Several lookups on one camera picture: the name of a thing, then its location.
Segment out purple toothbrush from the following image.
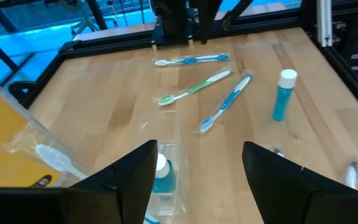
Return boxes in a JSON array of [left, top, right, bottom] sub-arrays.
[[270, 146, 287, 158], [342, 158, 358, 190]]

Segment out clear acrylic organizer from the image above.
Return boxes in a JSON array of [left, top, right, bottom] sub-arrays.
[[137, 107, 189, 218]]

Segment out blue toothbrush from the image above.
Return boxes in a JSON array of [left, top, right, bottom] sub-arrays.
[[153, 53, 231, 68], [11, 123, 163, 224], [194, 70, 256, 135]]

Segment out black frame clamp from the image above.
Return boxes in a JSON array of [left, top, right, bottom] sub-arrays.
[[7, 80, 39, 100]]

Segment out grey chair base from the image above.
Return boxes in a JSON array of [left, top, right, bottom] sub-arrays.
[[70, 14, 119, 35]]

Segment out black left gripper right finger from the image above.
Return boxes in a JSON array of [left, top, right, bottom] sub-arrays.
[[243, 141, 358, 224]]

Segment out teal mouthwash bottle white cap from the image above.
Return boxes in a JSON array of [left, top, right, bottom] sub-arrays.
[[271, 68, 298, 122], [150, 152, 177, 195]]

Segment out black aluminium table frame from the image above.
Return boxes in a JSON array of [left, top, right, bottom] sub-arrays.
[[7, 0, 358, 125]]

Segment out black drawer unit white labels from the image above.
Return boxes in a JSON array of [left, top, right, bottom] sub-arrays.
[[334, 15, 358, 78]]

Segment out silver aluminium profile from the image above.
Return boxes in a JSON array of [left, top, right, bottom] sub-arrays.
[[316, 0, 334, 48]]

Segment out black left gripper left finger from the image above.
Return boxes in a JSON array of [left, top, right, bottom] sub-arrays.
[[70, 139, 159, 224]]

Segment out green toothbrush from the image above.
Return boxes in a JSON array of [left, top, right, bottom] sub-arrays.
[[155, 68, 236, 108]]

